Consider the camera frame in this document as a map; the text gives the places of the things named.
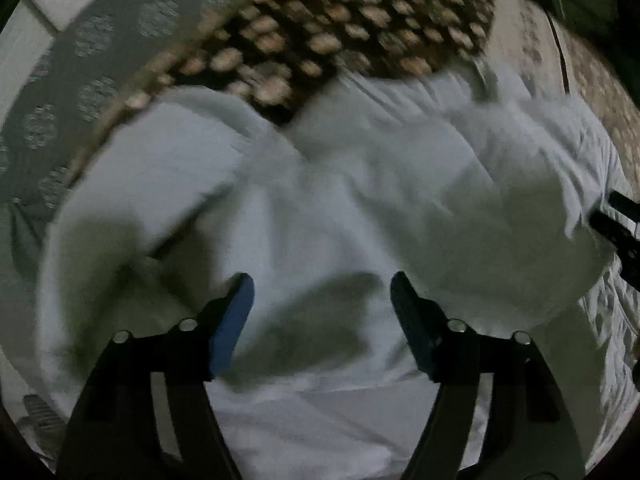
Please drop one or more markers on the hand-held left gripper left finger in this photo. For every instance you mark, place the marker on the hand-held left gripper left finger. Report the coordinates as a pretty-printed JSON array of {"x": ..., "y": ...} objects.
[{"x": 234, "y": 320}]

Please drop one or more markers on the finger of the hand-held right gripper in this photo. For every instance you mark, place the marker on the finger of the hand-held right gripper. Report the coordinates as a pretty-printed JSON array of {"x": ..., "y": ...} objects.
[{"x": 622, "y": 232}]

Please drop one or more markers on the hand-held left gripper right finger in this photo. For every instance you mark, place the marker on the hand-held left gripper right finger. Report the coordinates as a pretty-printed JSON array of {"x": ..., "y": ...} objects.
[{"x": 411, "y": 320}]

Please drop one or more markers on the white quilted duvet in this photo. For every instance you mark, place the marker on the white quilted duvet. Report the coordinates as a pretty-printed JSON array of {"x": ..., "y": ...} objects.
[{"x": 350, "y": 200}]

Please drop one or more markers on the grey-green plain cloth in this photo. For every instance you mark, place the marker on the grey-green plain cloth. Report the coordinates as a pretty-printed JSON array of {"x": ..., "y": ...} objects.
[{"x": 25, "y": 260}]

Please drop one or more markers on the grey medallion-patterned sheet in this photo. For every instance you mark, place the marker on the grey medallion-patterned sheet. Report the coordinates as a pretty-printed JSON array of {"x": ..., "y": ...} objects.
[{"x": 100, "y": 45}]

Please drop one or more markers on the dark floral blanket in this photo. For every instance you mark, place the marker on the dark floral blanket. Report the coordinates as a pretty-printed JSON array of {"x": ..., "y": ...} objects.
[{"x": 350, "y": 15}]

